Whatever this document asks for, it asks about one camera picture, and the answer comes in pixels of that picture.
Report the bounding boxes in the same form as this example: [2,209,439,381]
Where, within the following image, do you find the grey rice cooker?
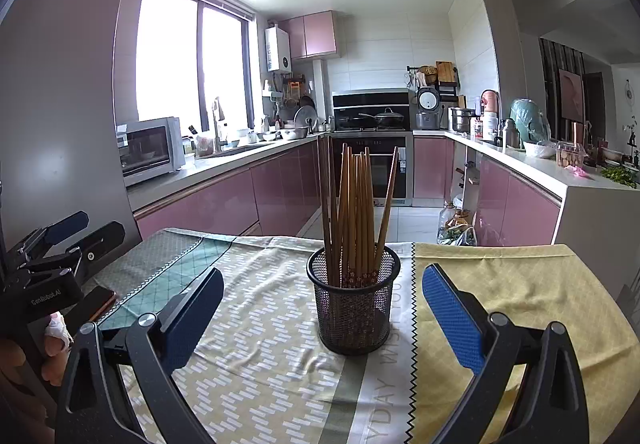
[415,86,442,131]

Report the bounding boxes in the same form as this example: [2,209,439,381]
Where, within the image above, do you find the grey refrigerator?
[0,0,146,249]

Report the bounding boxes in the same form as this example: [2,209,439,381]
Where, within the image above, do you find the plastic oil bottle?
[438,202,458,237]

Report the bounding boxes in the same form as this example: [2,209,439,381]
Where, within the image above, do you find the kitchen window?
[137,0,251,145]

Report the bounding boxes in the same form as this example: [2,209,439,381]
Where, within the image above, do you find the wall picture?
[557,68,583,122]

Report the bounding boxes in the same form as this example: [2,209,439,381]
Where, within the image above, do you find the bunch of wooden chopsticks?
[316,134,401,289]

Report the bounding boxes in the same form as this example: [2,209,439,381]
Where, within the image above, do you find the pink wall cabinets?
[278,10,341,60]

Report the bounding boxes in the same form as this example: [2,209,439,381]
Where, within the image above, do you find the yellow checked tablecloth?
[412,243,626,444]

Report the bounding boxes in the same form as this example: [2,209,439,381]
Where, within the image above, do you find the steel pot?
[449,107,475,133]

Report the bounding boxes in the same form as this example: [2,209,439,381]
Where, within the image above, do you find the bag of vegetables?
[440,221,476,245]

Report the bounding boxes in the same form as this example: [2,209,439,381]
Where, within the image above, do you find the steel faucet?
[212,97,226,153]

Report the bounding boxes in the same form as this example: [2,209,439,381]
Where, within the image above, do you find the white bowl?
[522,140,556,159]

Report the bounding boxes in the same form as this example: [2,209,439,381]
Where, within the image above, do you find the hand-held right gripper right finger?
[421,264,591,444]

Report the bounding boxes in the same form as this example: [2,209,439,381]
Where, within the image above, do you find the built-in oven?
[327,134,408,207]

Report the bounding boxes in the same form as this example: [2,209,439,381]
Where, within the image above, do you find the steel pot lid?
[294,105,317,131]

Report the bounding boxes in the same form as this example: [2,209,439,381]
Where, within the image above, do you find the black mesh utensil holder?
[306,245,402,356]

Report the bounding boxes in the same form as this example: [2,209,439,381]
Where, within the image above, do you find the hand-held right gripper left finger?
[55,266,225,444]

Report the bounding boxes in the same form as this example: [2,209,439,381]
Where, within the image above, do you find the black range hood stove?
[332,91,412,131]

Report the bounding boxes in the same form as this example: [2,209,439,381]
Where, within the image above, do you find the dark smartphone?
[59,285,117,327]

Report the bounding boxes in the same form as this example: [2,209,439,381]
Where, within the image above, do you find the pink base cabinets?
[134,144,321,242]
[413,136,456,199]
[475,159,563,247]

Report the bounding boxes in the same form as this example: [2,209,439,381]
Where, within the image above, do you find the kitchen sink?
[197,144,273,159]

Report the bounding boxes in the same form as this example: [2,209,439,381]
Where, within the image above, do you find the white microwave oven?
[116,117,186,188]

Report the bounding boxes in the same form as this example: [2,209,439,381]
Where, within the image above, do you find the clear plastic food container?
[555,143,586,169]

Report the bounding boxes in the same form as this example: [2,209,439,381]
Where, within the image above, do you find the white water heater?
[264,25,292,73]

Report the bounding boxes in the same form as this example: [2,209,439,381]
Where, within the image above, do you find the green covered appliance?
[510,98,551,145]

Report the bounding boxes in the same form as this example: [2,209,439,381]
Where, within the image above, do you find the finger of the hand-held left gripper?
[15,210,91,259]
[34,220,126,283]

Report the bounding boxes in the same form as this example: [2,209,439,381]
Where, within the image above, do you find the person's left hand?
[42,313,74,358]

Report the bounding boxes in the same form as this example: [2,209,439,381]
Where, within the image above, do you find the black wall rack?
[407,61,461,98]

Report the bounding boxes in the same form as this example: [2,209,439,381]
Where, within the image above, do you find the green leafy vegetables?
[600,166,638,187]

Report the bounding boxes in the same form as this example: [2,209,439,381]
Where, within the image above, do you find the black pan with lid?
[372,108,405,127]

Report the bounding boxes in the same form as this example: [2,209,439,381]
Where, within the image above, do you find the patterned patchwork tablecloth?
[85,226,426,444]

